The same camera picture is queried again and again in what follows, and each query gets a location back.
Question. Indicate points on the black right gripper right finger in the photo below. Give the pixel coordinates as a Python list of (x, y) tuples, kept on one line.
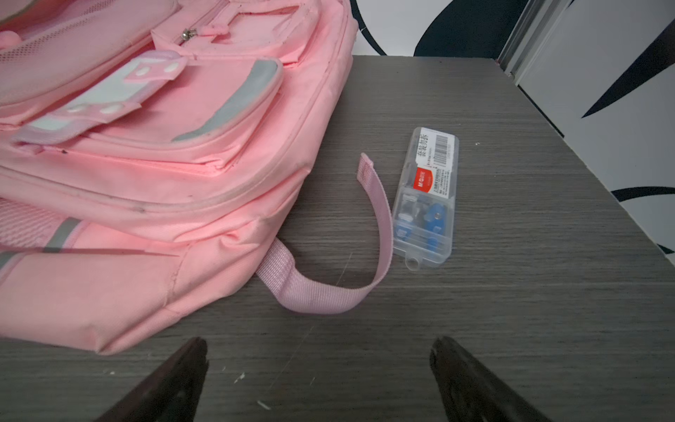
[(471, 392)]

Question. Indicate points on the pink student backpack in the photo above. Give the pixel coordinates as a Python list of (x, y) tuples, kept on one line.
[(151, 151)]

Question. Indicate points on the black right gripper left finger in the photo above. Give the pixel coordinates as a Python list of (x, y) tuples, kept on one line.
[(171, 393)]

